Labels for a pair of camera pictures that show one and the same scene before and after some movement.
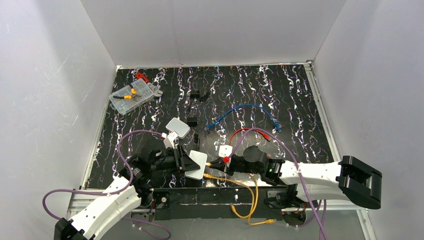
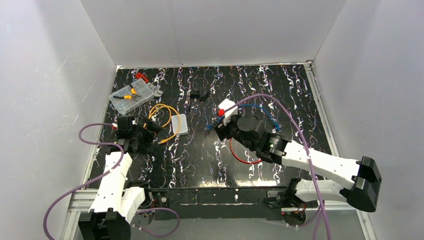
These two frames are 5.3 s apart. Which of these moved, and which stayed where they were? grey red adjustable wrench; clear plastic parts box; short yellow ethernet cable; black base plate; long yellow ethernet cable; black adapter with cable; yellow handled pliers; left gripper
Moved: long yellow ethernet cable; short yellow ethernet cable; left gripper
Stayed: black adapter with cable; clear plastic parts box; grey red adjustable wrench; black base plate; yellow handled pliers
